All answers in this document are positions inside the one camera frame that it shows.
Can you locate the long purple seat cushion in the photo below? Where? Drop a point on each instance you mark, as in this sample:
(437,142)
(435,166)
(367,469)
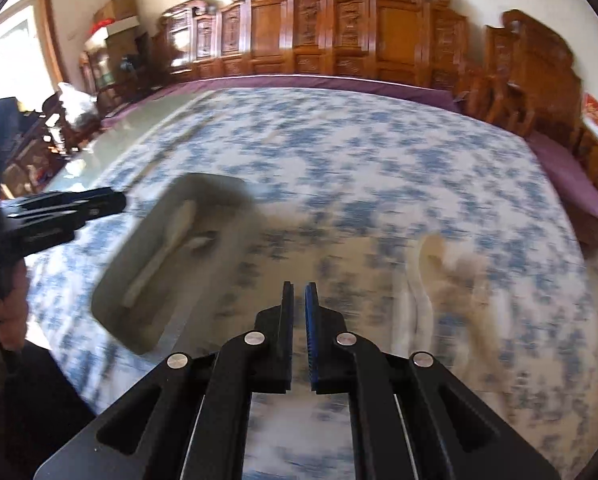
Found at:
(289,81)

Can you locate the person's left hand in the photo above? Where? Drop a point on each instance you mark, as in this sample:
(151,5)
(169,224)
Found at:
(11,305)

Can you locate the brown cardboard box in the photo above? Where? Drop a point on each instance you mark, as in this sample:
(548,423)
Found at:
(116,7)

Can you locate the red box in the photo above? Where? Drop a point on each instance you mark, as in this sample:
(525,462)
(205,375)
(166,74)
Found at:
(596,109)

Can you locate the dark clothing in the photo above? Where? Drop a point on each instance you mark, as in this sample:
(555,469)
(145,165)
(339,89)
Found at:
(34,420)

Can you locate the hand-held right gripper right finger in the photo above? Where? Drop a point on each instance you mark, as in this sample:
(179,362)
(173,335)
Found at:
(313,340)

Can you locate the metal tray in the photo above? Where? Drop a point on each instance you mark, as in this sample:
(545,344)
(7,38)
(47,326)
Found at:
(129,260)

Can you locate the long carved wooden sofa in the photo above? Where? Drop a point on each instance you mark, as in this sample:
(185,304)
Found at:
(274,25)

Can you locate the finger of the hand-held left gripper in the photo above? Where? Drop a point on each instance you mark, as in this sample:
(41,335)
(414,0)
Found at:
(49,235)
(69,202)

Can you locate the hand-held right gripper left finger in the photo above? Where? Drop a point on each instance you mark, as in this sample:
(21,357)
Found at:
(286,340)

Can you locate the short purple seat cushion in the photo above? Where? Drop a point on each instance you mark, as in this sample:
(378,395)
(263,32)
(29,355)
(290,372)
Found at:
(569,175)

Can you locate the wooden spoon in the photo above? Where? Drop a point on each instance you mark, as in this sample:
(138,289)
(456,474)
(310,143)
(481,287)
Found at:
(461,300)

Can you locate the carved wooden armchair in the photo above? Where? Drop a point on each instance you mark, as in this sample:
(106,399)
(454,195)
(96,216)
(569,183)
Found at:
(539,75)

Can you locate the dark wooden shelf cabinet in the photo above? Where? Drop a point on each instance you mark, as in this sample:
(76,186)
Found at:
(114,70)

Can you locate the white plastic bag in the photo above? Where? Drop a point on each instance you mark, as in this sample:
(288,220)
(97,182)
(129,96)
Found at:
(76,105)

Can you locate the blue floral tablecloth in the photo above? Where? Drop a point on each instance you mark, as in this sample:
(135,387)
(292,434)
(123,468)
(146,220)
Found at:
(359,160)

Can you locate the window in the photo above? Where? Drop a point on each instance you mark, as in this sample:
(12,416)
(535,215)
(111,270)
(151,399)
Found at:
(14,45)

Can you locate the cream plastic spoon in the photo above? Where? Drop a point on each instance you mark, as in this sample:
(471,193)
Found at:
(171,240)

